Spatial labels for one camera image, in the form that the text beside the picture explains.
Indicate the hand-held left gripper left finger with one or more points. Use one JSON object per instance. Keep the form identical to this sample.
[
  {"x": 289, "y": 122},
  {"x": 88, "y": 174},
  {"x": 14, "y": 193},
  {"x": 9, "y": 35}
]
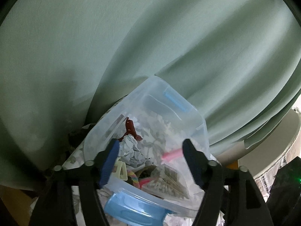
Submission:
[{"x": 109, "y": 162}]

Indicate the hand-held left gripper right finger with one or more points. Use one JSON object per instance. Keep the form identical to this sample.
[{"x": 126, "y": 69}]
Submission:
[{"x": 192, "y": 162}]

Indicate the cream rectangular hair clip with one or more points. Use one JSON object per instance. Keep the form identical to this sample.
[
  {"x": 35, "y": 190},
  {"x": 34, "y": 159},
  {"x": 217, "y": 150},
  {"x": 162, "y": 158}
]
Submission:
[{"x": 122, "y": 173}]

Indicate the pink sealing clip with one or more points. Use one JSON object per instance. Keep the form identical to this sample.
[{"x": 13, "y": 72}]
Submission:
[{"x": 171, "y": 155}]

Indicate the white paper ball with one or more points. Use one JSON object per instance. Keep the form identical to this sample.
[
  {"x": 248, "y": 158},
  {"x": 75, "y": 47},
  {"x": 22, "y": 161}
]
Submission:
[{"x": 131, "y": 148}]

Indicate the pastel rainbow scrunchie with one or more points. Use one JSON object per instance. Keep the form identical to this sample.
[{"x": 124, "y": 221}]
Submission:
[{"x": 134, "y": 179}]

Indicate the brown packing tape roll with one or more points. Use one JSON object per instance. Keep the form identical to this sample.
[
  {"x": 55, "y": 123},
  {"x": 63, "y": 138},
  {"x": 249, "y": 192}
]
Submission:
[{"x": 145, "y": 170}]

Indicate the red hair claw clip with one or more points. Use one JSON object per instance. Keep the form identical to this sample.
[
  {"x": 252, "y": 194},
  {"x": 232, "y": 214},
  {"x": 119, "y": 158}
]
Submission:
[{"x": 129, "y": 127}]

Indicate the clear plastic storage box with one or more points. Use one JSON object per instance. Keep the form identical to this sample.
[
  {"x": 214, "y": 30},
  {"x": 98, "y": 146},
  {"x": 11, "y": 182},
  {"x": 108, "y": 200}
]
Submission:
[{"x": 150, "y": 94}]

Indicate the quilted lace-trimmed cover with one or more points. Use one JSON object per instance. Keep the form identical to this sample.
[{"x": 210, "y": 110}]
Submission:
[{"x": 265, "y": 181}]

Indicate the wooden cabinet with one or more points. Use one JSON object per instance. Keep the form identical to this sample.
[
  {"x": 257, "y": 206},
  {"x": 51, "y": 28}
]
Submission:
[{"x": 232, "y": 165}]

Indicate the green curtain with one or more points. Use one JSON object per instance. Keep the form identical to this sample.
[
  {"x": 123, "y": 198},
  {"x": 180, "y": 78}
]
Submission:
[{"x": 141, "y": 28}]

